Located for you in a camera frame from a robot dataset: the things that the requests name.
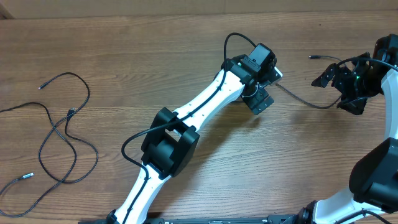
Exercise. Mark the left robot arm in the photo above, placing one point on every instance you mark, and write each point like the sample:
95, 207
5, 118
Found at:
170, 142

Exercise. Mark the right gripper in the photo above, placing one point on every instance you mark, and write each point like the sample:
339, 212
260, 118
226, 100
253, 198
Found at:
355, 105

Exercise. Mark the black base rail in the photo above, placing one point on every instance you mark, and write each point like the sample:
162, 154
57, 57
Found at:
271, 219

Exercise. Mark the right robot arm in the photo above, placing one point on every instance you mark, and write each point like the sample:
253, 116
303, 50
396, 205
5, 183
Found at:
372, 188

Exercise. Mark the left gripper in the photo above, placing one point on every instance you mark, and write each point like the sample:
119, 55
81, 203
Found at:
253, 99

